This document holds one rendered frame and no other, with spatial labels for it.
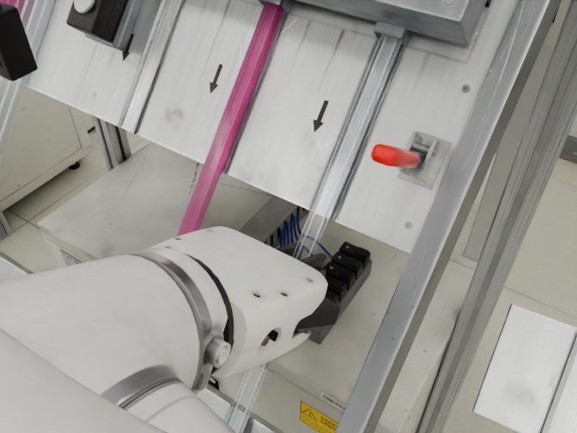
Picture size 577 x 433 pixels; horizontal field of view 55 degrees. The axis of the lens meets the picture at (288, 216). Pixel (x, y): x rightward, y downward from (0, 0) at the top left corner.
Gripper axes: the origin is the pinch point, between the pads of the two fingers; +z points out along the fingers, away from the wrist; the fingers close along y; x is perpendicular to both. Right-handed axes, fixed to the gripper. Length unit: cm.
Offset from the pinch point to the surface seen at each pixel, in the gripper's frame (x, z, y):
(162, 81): -10.1, 2.6, 20.0
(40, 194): 54, 94, 139
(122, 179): 15, 40, 56
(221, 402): 13.6, -1.4, 2.2
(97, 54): -10.3, 2.6, 28.9
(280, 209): 8.0, 42.8, 23.1
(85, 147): 35, 106, 135
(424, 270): -4.2, 0.5, -9.4
